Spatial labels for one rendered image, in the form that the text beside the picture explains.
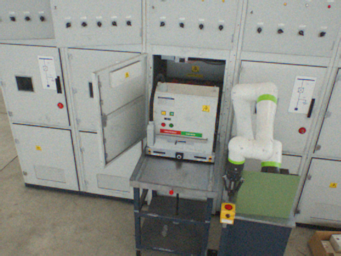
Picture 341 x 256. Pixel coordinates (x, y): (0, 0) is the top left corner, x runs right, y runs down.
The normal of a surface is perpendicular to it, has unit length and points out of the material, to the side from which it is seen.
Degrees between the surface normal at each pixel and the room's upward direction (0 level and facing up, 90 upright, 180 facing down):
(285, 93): 90
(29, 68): 90
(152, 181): 0
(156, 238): 0
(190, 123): 90
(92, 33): 90
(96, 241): 0
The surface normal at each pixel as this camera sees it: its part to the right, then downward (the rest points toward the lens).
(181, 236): 0.03, -0.88
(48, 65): -0.18, 0.47
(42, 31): 0.21, 0.47
